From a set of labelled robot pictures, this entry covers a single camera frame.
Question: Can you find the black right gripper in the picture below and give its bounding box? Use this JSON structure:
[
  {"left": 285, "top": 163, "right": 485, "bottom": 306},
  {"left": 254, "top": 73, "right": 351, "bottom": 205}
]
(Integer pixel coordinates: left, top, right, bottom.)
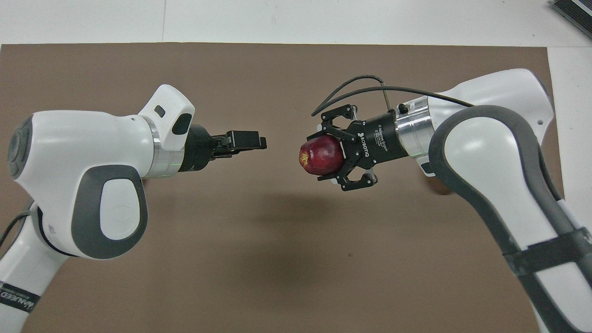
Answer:
[{"left": 317, "top": 104, "right": 410, "bottom": 192}]

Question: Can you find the brown table mat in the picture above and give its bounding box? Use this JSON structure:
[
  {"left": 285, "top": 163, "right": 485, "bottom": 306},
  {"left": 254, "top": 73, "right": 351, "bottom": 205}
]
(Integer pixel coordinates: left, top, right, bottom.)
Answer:
[{"left": 0, "top": 43, "right": 565, "bottom": 333}]

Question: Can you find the red apple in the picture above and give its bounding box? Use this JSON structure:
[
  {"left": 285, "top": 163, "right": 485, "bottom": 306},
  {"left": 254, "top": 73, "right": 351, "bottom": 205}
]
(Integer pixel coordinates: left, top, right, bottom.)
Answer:
[{"left": 299, "top": 135, "right": 345, "bottom": 176}]

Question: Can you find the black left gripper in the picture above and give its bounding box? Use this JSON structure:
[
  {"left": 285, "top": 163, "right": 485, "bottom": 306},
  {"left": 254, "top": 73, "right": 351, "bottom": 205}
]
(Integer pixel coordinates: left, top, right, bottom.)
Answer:
[{"left": 178, "top": 124, "right": 268, "bottom": 173}]

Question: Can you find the dark grey ribbed device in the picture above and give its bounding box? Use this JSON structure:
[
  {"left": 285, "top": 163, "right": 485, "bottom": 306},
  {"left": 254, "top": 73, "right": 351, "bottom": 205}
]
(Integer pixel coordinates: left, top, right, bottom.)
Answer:
[{"left": 550, "top": 0, "right": 592, "bottom": 26}]

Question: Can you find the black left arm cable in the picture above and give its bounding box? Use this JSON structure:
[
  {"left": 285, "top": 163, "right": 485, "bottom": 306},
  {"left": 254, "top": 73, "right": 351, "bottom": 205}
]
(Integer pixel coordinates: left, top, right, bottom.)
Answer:
[{"left": 0, "top": 203, "right": 37, "bottom": 248}]

